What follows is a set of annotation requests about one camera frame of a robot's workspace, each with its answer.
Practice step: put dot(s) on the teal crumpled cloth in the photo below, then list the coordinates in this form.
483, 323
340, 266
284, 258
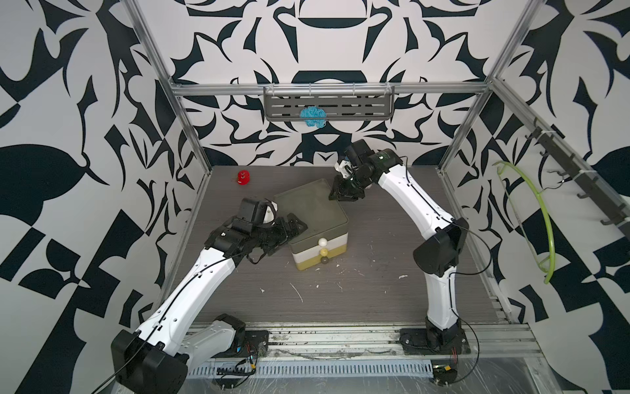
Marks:
314, 117

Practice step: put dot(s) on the grey wall hook rail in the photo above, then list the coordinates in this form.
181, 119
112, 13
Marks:
593, 185

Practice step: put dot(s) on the red plush toy keychain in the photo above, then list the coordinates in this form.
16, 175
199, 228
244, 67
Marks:
243, 178

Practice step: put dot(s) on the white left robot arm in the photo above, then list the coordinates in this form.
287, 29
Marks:
158, 355

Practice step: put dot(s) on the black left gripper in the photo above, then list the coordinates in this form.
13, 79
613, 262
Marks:
285, 235

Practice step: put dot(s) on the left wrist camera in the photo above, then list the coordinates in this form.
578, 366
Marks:
258, 213

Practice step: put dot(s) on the three-drawer storage box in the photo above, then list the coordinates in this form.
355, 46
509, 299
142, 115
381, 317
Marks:
327, 233

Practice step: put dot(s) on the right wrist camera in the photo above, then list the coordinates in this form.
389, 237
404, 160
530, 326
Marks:
344, 168

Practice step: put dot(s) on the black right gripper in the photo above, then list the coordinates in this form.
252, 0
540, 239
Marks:
336, 185

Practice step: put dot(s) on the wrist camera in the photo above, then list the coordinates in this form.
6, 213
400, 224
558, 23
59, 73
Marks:
344, 168
258, 213

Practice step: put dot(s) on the white cable duct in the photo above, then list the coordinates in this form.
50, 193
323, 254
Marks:
301, 369

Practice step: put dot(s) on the green clothes hanger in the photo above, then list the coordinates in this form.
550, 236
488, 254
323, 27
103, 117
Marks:
536, 228

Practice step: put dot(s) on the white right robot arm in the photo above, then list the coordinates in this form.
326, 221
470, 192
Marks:
443, 236

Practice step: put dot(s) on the grey wall shelf rack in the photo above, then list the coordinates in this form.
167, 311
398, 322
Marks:
340, 102

